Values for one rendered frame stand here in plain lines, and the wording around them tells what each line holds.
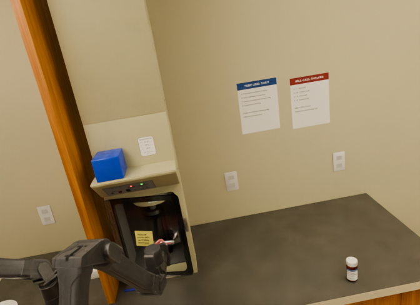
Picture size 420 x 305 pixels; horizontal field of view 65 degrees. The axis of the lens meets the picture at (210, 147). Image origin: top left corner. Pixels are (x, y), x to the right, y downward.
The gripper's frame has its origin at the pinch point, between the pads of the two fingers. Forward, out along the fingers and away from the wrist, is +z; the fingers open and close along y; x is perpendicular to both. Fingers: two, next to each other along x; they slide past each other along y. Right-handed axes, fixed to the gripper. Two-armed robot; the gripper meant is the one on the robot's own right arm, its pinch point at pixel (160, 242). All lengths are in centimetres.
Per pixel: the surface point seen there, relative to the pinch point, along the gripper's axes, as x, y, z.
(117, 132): 8.0, 46.3, 9.6
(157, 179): -4.4, 27.2, 1.0
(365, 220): -100, -27, 25
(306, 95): -83, 37, 54
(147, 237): 5.9, -0.1, 5.2
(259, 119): -56, 28, 53
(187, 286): -6.5, -26.0, 1.7
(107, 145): 12.8, 41.7, 9.5
